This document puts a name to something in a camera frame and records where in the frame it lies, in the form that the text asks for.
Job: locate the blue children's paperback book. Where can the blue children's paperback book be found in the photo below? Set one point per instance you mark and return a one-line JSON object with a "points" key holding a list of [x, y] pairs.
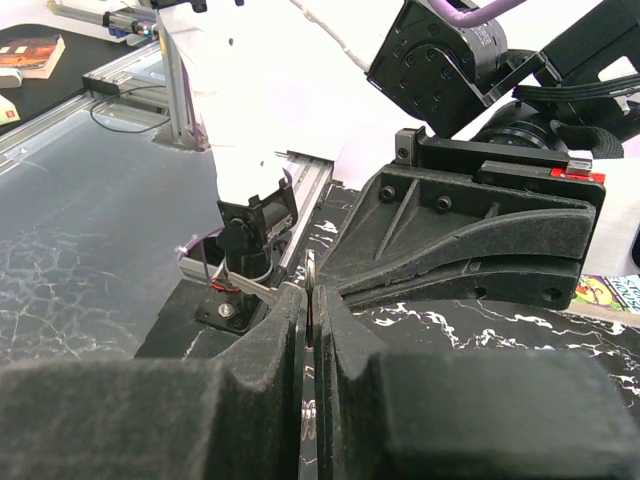
{"points": [[620, 293]]}

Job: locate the large metal keyring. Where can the large metal keyring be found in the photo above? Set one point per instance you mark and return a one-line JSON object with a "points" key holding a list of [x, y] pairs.
{"points": [[308, 408]]}

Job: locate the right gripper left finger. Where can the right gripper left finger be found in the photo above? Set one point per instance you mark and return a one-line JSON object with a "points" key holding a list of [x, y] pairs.
{"points": [[236, 416]]}

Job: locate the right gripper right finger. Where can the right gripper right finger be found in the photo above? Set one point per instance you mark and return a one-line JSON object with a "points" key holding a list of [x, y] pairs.
{"points": [[480, 414]]}

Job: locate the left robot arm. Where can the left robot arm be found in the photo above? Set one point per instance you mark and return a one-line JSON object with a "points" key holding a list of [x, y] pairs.
{"points": [[492, 136]]}

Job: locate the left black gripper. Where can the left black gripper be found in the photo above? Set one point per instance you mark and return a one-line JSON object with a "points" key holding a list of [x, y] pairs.
{"points": [[470, 220]]}

